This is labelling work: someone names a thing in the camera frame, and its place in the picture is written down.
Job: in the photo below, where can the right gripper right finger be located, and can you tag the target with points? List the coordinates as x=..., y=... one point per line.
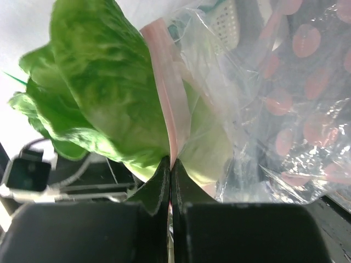
x=205, y=230

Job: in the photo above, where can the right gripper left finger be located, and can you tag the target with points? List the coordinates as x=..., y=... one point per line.
x=131, y=231

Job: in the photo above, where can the clear pink-dotted zip bag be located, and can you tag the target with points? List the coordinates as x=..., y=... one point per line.
x=284, y=96

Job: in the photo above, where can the green plastic lettuce head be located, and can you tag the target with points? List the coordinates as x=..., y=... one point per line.
x=134, y=96

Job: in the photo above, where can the white perforated plastic basket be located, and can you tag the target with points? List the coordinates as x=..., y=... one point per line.
x=225, y=24

